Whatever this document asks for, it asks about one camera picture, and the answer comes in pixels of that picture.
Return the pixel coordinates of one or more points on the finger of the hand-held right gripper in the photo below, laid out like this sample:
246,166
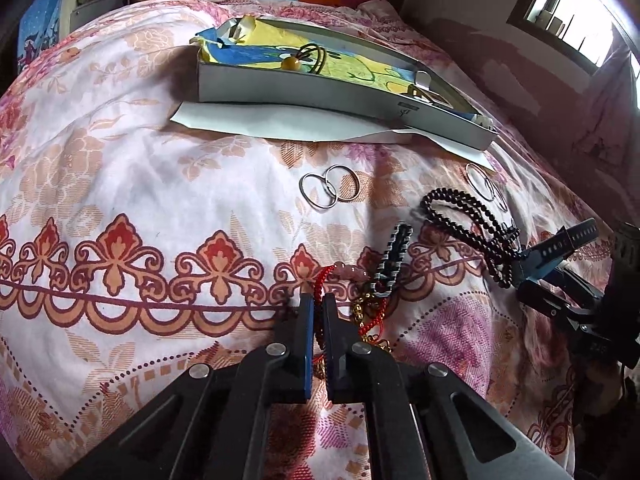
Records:
560,292
539,261

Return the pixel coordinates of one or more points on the white paper sheet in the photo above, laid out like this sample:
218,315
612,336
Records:
250,120

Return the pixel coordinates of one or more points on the window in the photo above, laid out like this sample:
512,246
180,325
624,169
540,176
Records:
565,5

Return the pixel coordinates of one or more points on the silver bangle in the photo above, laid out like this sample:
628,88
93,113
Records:
501,200
303,195
356,182
470,180

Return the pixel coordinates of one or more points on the yellow blue cartoon cloth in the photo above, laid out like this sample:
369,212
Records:
350,67

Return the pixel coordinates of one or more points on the grey shallow box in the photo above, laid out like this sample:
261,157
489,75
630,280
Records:
300,87

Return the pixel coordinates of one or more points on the grey bedside panel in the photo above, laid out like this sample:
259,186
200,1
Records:
95,10

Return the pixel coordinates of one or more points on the blue dotted cloth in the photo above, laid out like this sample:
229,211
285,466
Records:
42,20

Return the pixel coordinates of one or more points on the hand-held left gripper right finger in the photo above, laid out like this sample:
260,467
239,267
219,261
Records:
332,340

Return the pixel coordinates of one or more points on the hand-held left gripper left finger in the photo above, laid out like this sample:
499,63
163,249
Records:
310,340

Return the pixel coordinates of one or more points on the pink curtain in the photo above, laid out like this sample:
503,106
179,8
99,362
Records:
607,105

